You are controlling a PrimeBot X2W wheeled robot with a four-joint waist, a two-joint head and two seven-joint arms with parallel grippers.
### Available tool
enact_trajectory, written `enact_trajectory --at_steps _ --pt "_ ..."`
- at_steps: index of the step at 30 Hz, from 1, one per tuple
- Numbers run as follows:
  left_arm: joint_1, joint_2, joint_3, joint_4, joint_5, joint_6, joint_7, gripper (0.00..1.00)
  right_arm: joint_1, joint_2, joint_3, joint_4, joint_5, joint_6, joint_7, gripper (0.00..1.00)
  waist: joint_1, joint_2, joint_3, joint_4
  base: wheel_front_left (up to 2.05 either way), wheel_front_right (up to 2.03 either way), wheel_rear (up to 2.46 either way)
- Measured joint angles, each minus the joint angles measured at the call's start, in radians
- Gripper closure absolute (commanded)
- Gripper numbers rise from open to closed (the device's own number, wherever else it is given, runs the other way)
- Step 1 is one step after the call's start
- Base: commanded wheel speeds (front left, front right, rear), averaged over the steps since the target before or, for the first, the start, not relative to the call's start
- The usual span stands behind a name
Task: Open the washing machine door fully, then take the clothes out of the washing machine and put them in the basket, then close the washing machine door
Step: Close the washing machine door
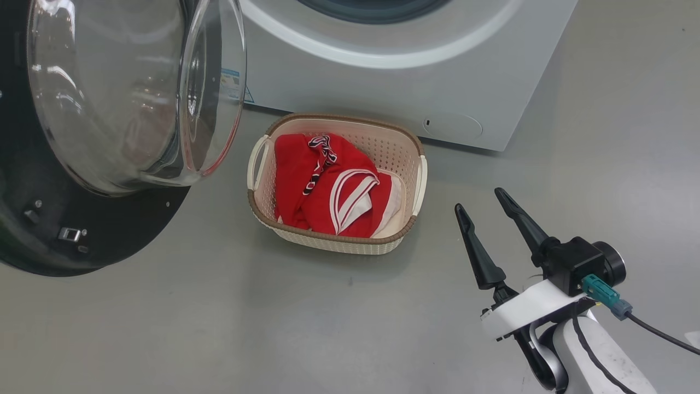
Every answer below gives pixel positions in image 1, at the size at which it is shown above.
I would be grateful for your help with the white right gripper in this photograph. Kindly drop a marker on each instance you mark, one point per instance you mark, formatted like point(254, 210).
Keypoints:
point(530, 306)

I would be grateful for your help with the red jersey with white trim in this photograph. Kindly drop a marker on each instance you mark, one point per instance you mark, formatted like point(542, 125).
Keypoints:
point(328, 191)

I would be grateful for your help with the black round glass washer door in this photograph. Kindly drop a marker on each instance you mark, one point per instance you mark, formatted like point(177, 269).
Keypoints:
point(93, 109)

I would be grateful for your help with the cream perforated basket brown rim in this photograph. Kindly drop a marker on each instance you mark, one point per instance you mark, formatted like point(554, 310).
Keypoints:
point(394, 148)

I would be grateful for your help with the white front-load washing machine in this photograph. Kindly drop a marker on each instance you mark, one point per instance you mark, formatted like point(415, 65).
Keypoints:
point(410, 87)

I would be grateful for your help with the round white filter cover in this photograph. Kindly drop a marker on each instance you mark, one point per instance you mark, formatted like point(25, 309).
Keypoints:
point(453, 126)

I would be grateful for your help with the blue energy label sticker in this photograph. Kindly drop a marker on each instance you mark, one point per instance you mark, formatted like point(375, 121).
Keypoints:
point(231, 85)

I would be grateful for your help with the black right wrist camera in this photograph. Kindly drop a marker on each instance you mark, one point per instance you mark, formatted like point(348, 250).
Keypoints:
point(574, 262)

